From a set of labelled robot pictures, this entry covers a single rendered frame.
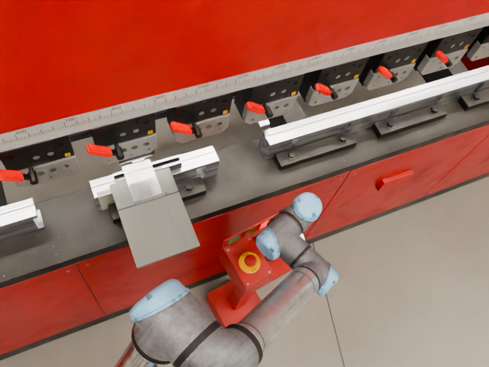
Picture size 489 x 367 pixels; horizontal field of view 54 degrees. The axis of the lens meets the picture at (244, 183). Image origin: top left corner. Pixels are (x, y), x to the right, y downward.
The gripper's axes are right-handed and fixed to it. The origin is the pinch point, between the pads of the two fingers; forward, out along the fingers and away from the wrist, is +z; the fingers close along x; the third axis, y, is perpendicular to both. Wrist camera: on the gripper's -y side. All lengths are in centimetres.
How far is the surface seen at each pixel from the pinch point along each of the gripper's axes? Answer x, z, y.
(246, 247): 8.4, 6.2, 5.9
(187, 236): 27.8, -15.4, 13.3
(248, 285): 14.2, 5.2, -5.2
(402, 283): -76, 81, -36
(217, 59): 12, -60, 36
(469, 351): -84, 78, -78
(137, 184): 33.0, -13.8, 33.9
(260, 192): -2.8, -2.2, 18.6
